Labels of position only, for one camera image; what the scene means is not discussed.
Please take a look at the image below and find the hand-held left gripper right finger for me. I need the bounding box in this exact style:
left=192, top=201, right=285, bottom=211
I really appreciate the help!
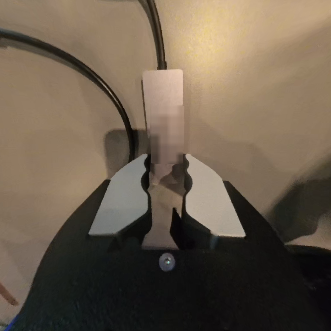
left=182, top=154, right=247, bottom=238

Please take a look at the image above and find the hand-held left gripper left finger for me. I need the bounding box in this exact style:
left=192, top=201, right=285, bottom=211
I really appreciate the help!
left=88, top=154, right=153, bottom=238

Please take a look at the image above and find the grey usb hub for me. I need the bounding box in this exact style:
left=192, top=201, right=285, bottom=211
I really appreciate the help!
left=141, top=69, right=187, bottom=247

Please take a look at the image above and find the short black hub cable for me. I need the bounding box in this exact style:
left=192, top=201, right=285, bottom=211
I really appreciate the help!
left=144, top=0, right=168, bottom=71

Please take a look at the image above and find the black usb cable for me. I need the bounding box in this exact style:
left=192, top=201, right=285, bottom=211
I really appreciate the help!
left=0, top=28, right=136, bottom=161

